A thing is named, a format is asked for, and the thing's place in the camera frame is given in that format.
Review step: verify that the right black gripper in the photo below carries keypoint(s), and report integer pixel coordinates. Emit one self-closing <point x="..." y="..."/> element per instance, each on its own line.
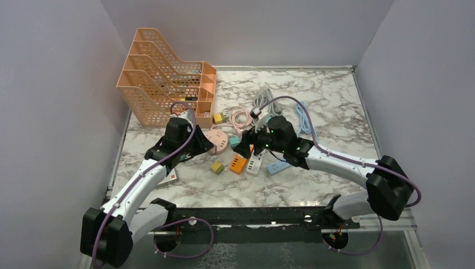
<point x="243" y="148"/>

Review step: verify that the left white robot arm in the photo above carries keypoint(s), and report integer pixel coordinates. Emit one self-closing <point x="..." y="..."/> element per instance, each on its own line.
<point x="109" y="233"/>

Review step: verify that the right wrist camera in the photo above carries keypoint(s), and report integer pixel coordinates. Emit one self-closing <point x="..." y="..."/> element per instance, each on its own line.
<point x="261" y="117"/>

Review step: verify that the white red labelled box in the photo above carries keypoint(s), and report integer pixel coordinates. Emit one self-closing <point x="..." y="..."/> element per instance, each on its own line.
<point x="171" y="178"/>

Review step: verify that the yellow cube plug adapter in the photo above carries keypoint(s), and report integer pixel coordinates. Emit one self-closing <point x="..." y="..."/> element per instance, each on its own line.
<point x="217" y="167"/>

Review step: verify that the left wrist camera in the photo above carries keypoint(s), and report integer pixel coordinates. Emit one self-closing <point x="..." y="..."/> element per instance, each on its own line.
<point x="187" y="115"/>

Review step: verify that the black mounting rail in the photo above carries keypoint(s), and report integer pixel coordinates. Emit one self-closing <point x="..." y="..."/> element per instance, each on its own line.
<point x="242" y="225"/>

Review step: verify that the round pink power strip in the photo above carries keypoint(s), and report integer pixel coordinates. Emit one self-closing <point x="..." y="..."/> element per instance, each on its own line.
<point x="219" y="139"/>

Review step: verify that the teal cube plug adapter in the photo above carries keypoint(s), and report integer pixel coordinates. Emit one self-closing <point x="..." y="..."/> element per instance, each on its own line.
<point x="234" y="141"/>

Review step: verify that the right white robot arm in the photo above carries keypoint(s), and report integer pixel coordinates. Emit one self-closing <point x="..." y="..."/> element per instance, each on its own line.
<point x="387" y="189"/>

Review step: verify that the yellow adapter near organizer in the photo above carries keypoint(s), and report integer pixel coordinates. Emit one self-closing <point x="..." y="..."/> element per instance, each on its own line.
<point x="219" y="118"/>

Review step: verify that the white power strip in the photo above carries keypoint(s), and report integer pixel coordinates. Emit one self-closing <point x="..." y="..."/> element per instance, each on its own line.
<point x="254" y="163"/>

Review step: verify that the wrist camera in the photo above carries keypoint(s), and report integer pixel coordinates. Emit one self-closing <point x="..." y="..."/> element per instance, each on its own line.
<point x="187" y="115"/>
<point x="261" y="117"/>

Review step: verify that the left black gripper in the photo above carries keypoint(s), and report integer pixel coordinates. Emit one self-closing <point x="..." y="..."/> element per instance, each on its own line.
<point x="203" y="143"/>

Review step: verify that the orange power strip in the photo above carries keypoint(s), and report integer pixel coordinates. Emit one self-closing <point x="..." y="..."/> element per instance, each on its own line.
<point x="238" y="164"/>

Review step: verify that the blue power strip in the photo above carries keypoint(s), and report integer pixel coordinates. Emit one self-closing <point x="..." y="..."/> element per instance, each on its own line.
<point x="276" y="167"/>

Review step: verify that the orange mesh file organizer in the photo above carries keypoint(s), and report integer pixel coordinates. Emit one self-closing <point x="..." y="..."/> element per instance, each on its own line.
<point x="155" y="82"/>

